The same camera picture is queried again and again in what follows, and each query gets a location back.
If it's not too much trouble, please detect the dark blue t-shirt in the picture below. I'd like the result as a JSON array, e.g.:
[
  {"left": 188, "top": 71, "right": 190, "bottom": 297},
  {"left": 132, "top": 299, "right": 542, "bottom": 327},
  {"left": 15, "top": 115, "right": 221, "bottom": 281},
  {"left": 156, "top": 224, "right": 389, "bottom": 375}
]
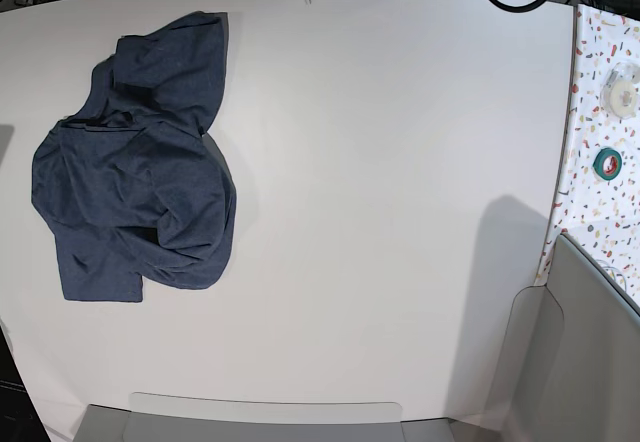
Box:
[{"left": 31, "top": 12, "right": 237, "bottom": 303}]

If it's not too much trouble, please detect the green tape roll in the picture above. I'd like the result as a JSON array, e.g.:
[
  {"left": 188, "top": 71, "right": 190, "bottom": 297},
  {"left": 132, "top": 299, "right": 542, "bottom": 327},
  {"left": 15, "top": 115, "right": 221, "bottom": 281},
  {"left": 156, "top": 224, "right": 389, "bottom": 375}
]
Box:
[{"left": 592, "top": 147, "right": 622, "bottom": 181}]

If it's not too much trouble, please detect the terrazzo patterned table cover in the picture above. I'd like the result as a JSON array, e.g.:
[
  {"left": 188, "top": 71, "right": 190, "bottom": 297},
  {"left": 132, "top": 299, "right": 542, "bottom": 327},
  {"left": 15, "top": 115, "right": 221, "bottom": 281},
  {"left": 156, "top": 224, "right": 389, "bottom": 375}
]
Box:
[{"left": 537, "top": 5, "right": 639, "bottom": 301}]

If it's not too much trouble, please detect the grey chair right side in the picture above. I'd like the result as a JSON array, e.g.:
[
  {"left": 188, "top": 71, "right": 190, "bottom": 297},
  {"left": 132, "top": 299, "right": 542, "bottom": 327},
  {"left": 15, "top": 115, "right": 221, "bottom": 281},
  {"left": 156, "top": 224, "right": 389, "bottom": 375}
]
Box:
[{"left": 485, "top": 235, "right": 639, "bottom": 441}]

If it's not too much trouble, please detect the grey chair bottom edge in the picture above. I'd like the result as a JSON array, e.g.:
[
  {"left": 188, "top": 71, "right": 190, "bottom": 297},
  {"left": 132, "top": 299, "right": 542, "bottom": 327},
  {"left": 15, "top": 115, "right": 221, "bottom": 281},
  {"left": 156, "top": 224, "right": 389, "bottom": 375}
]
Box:
[{"left": 74, "top": 392, "right": 454, "bottom": 441}]

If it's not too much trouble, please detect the clear tape dispenser roll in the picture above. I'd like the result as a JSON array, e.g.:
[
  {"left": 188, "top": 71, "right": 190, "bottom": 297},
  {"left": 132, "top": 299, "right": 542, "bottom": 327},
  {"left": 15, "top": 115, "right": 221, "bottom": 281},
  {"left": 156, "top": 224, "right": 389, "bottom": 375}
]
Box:
[{"left": 601, "top": 62, "right": 639, "bottom": 120}]

